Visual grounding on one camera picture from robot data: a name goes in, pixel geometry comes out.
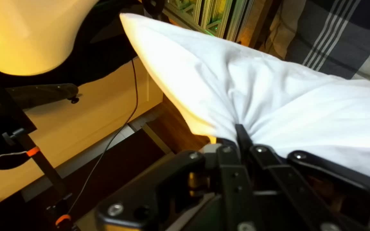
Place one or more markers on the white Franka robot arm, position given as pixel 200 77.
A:
pixel 31 29

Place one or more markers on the plaid bed comforter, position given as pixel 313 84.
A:
pixel 343 33

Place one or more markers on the green framed items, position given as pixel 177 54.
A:
pixel 211 14

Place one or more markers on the light wooden table board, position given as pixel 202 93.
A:
pixel 86 115

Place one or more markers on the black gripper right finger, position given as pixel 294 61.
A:
pixel 304 187

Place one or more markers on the black metal stand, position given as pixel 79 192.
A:
pixel 5 102

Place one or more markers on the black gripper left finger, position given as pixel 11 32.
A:
pixel 218 192

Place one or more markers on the white pillow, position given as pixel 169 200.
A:
pixel 288 93

